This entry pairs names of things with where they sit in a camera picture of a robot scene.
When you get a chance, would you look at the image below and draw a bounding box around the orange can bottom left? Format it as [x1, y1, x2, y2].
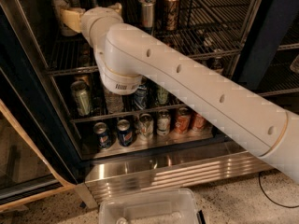
[175, 107, 191, 134]

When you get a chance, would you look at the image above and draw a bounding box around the orange can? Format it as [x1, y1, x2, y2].
[175, 107, 191, 134]
[191, 112, 206, 132]

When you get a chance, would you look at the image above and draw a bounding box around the tall redbull can centre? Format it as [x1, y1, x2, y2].
[138, 0, 156, 35]

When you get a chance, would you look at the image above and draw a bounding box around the white can bottom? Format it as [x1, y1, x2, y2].
[157, 109, 171, 136]

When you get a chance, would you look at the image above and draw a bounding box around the green can middle left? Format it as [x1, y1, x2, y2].
[70, 80, 92, 117]

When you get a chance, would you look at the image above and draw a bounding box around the white labelled juice bottle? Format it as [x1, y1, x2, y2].
[208, 58, 223, 74]

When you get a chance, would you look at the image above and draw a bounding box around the blue pepsi can right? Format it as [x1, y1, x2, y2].
[117, 119, 133, 147]

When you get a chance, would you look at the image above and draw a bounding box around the blue pepsi can left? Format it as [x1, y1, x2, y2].
[93, 122, 111, 149]

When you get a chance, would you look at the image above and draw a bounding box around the brown gold tall can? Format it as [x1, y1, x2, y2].
[163, 0, 180, 31]

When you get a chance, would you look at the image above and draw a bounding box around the top wire fridge shelf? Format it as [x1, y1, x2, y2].
[48, 0, 250, 76]

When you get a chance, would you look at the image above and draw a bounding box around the open glass fridge door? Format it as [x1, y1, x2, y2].
[0, 10, 77, 213]

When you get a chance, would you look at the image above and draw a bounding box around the gold can middle rear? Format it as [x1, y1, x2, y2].
[74, 74, 93, 88]

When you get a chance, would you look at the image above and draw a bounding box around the blue pepsi can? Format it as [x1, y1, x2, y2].
[117, 119, 133, 147]
[93, 122, 111, 149]

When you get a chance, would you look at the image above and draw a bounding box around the wire fridge shelf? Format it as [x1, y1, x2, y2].
[70, 104, 187, 123]
[48, 0, 250, 76]

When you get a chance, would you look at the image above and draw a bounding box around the orange can bottom right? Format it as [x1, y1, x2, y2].
[191, 112, 206, 132]

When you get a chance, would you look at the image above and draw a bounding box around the green can middle centre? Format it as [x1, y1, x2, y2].
[156, 85, 169, 105]

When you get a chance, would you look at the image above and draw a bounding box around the stainless steel fridge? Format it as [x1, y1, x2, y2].
[0, 0, 298, 207]

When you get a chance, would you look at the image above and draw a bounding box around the clear water bottle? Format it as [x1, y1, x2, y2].
[104, 88, 124, 114]

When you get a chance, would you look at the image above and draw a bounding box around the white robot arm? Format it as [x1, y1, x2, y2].
[58, 7, 299, 183]

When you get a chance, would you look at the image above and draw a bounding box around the blue white can middle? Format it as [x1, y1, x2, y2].
[133, 77, 149, 110]

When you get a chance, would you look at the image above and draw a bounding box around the clear plastic bin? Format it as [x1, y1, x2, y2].
[98, 189, 202, 224]

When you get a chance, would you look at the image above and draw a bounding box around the middle wire fridge shelf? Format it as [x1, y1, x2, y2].
[70, 104, 187, 123]

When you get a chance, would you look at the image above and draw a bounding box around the white 7up can front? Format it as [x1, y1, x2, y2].
[51, 0, 78, 36]

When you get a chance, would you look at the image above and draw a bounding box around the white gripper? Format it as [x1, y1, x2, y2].
[60, 3, 123, 48]

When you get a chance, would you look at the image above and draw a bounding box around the black floor cable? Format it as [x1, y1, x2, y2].
[258, 171, 299, 209]

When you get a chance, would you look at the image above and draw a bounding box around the silver green can bottom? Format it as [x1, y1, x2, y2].
[139, 113, 154, 140]

